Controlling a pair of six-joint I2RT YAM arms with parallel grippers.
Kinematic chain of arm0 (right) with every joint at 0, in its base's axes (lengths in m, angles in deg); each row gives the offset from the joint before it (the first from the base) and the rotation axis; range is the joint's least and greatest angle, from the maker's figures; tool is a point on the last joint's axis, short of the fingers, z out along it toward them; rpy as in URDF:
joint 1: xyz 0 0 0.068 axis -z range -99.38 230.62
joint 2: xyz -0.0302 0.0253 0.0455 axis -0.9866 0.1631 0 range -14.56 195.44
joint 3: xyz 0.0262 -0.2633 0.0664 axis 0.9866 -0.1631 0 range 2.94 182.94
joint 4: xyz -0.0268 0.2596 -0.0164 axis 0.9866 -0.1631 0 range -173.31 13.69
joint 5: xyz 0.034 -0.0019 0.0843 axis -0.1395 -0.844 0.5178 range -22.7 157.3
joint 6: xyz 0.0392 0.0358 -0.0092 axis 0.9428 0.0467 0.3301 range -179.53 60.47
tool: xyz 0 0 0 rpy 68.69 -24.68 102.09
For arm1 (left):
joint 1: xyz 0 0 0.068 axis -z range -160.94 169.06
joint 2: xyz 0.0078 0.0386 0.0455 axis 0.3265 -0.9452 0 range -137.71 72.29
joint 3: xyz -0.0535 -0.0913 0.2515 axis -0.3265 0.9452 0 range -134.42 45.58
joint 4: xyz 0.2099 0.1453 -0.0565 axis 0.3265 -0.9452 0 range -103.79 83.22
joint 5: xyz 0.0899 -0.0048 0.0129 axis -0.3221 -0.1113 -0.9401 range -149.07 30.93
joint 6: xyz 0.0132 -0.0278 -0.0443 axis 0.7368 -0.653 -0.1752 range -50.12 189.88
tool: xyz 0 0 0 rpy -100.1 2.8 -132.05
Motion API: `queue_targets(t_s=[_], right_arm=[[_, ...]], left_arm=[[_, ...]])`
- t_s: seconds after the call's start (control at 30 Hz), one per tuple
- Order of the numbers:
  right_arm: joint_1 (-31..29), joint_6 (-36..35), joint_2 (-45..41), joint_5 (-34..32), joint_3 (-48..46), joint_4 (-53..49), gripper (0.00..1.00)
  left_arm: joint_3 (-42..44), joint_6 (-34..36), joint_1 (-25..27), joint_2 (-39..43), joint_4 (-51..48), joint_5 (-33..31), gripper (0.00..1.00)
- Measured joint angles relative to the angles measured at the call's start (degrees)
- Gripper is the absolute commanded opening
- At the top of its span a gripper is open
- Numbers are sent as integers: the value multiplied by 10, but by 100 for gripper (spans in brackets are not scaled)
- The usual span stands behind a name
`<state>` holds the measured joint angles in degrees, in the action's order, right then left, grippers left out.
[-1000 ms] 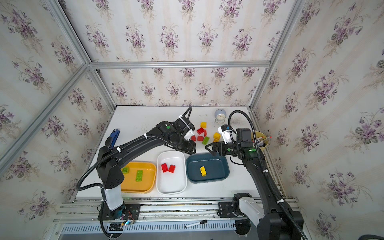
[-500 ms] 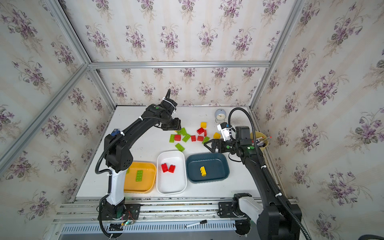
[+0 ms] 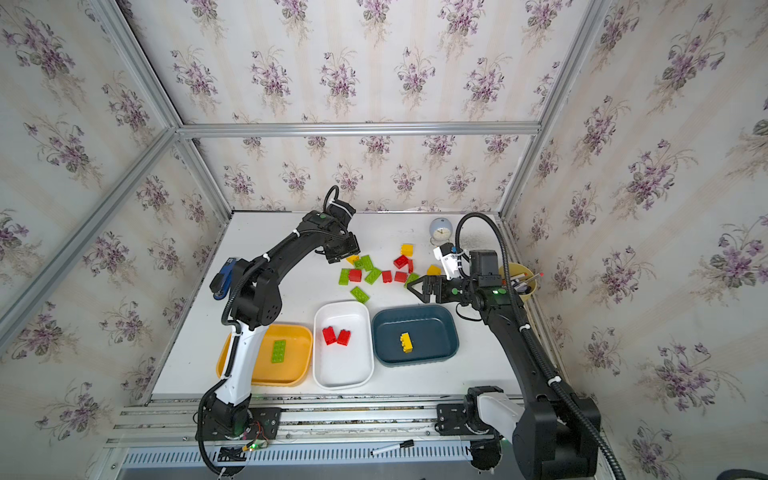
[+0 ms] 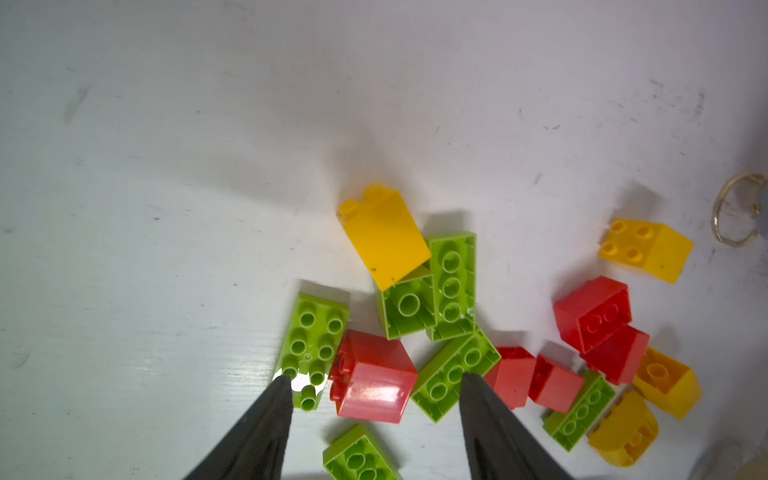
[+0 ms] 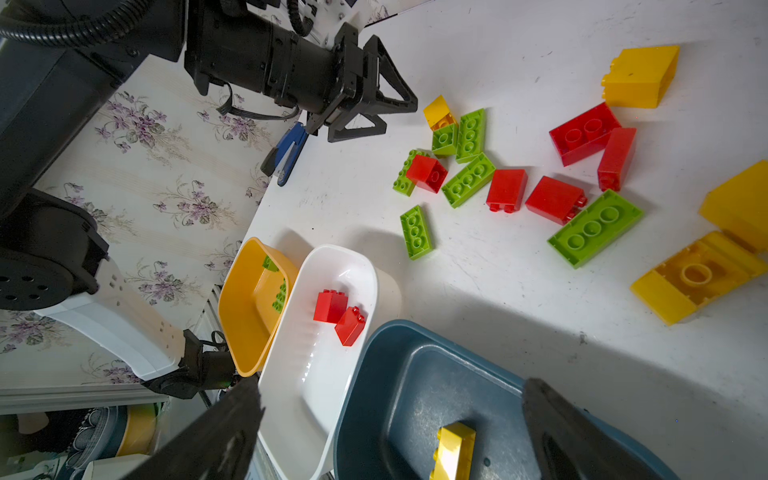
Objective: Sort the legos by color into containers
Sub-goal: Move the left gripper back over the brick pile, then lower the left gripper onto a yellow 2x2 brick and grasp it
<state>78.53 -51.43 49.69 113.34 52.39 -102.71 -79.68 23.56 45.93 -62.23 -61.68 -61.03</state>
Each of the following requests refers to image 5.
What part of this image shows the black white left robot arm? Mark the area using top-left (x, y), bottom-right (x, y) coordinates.
top-left (1, 60), bottom-right (296, 394)

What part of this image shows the small green lego brick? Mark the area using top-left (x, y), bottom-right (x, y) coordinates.
top-left (262, 255), bottom-right (279, 272)

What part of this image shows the yellow plastic tray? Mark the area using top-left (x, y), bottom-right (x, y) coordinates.
top-left (218, 237), bottom-right (298, 377)

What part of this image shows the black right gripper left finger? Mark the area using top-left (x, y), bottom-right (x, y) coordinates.
top-left (126, 377), bottom-right (264, 480)

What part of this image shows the yellow flat lego brick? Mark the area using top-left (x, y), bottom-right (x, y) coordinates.
top-left (630, 231), bottom-right (767, 325)

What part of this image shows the dark teal plastic tray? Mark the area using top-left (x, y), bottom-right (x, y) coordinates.
top-left (334, 320), bottom-right (673, 479)

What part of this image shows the blue stapler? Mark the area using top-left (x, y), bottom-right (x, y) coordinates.
top-left (260, 122), bottom-right (309, 187)

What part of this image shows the white plastic tray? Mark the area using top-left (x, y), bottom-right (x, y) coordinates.
top-left (259, 245), bottom-right (379, 479)

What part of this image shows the long green lego brick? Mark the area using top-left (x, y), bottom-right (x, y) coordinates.
top-left (272, 281), bottom-right (287, 313)

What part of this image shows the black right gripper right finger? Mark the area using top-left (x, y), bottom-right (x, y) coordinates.
top-left (522, 378), bottom-right (660, 479)

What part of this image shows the yellow lego brick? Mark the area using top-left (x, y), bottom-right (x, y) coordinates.
top-left (630, 231), bottom-right (767, 325)
top-left (699, 160), bottom-right (767, 253)
top-left (424, 95), bottom-right (456, 131)
top-left (601, 45), bottom-right (680, 109)
top-left (429, 422), bottom-right (476, 480)

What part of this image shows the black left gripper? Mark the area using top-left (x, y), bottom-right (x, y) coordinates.
top-left (185, 1), bottom-right (418, 143)

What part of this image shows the red lego brick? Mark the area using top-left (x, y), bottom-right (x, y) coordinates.
top-left (313, 289), bottom-right (348, 324)
top-left (525, 176), bottom-right (588, 226)
top-left (549, 102), bottom-right (622, 167)
top-left (406, 155), bottom-right (448, 193)
top-left (486, 169), bottom-right (528, 213)
top-left (597, 128), bottom-right (637, 192)
top-left (335, 306), bottom-right (366, 347)

